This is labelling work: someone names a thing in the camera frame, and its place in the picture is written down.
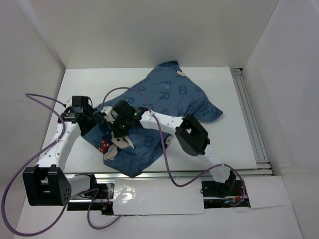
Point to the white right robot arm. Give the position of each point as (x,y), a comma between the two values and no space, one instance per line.
(191,135)

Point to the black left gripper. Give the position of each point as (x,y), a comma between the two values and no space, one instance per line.
(94,119)

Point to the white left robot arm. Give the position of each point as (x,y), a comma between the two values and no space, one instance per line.
(46,184)

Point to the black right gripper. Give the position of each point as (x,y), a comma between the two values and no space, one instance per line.
(117,133)

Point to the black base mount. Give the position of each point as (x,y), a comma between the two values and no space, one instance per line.
(216,195)
(100,198)

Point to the white cover sheet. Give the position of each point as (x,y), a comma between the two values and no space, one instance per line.
(157,197)

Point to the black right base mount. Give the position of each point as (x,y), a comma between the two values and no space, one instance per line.
(216,195)

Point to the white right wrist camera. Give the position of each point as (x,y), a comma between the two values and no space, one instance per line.
(107,114)

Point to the blue cartoon print pillowcase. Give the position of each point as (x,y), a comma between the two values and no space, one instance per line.
(166,90)

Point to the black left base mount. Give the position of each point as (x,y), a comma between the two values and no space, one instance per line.
(100,198)

